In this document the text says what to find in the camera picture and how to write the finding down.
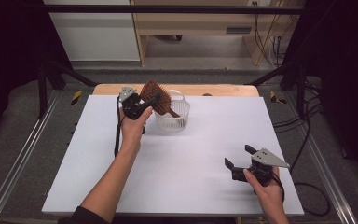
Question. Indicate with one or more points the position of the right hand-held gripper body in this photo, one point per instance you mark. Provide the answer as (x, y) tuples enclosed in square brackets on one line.
[(268, 158)]

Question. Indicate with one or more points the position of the yellow black tape marker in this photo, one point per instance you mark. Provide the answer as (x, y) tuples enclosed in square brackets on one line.
[(76, 97), (275, 98)]

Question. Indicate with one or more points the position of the person's black sleeve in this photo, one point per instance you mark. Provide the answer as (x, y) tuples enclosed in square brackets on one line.
[(84, 217)]

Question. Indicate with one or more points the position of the metal floor rail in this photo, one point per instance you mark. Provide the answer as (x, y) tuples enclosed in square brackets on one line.
[(323, 168), (18, 155)]

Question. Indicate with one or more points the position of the black frame stand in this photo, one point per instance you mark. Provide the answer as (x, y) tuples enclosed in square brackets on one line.
[(43, 90), (300, 90)]

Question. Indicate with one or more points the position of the dark curtain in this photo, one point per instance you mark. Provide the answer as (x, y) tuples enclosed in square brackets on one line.
[(9, 56), (348, 77)]

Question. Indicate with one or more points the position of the light wooden desk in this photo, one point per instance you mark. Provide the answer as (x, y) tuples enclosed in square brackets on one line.
[(199, 23)]

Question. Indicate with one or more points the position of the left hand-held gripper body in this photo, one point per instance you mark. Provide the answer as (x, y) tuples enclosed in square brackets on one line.
[(131, 104)]

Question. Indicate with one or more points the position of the wooden paddle hairbrush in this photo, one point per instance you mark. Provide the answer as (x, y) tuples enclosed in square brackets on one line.
[(158, 93)]

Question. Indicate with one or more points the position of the white table mat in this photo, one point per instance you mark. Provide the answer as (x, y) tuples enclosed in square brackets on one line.
[(192, 177)]

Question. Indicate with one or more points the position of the person's left hand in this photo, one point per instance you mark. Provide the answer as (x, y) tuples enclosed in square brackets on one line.
[(133, 130)]

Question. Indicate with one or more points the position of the wooden table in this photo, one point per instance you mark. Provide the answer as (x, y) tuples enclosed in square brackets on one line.
[(230, 90)]

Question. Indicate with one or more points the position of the white cabinet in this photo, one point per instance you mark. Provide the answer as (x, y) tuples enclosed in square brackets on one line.
[(93, 34)]

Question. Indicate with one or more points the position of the white plastic basket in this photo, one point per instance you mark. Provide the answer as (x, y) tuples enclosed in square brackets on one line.
[(174, 123)]

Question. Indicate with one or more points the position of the black horizontal frame bar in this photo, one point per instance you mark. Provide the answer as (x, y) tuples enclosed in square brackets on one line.
[(167, 9)]

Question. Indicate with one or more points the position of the person's right hand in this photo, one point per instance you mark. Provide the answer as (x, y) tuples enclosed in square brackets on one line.
[(268, 194)]

